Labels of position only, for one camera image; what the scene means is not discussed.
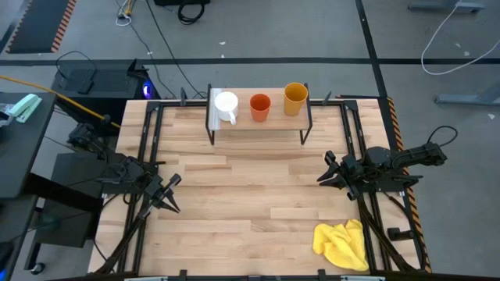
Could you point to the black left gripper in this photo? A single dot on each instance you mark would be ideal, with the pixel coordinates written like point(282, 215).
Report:
point(154, 193)

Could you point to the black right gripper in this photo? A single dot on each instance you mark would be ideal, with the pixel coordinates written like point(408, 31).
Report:
point(351, 173)

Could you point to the yellow cup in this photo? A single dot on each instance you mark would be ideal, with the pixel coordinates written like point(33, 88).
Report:
point(293, 107)

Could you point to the orange cup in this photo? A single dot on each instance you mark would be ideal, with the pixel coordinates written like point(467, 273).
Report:
point(260, 113)

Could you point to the white mug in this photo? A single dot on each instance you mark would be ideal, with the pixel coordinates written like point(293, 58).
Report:
point(226, 103)

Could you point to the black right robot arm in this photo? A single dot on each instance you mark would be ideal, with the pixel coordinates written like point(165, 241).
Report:
point(390, 164)

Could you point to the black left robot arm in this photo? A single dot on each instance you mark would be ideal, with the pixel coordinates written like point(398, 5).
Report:
point(125, 171)

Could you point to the wooden shelf with black legs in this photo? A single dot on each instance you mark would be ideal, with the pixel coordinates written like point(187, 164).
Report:
point(273, 121)

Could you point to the yellow cloth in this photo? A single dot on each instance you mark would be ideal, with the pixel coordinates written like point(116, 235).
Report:
point(340, 246)

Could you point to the orange black hazard strip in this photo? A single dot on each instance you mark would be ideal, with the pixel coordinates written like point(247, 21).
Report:
point(394, 121)

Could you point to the black rolling cart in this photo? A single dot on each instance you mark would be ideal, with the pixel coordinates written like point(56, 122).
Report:
point(62, 222)

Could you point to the black computer tower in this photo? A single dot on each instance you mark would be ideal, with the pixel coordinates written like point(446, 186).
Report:
point(113, 82)

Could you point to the small black box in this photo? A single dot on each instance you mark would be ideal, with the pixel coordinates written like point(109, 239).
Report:
point(86, 82)

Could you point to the grey desk foot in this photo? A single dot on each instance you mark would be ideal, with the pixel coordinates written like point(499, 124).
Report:
point(445, 6)
point(468, 99)

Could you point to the black desk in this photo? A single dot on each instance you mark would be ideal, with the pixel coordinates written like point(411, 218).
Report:
point(19, 156)

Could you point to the mint green stapler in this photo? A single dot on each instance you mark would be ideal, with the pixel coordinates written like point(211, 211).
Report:
point(25, 107)

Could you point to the clear plastic bag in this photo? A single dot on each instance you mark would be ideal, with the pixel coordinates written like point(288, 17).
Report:
point(4, 115)

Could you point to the black device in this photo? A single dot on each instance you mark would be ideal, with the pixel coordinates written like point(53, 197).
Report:
point(181, 2)

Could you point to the black hazard-striped floor mat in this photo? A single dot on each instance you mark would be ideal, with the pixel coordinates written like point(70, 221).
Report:
point(39, 23)

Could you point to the black aluminium table frame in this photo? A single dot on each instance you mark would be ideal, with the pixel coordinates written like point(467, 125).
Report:
point(172, 103)

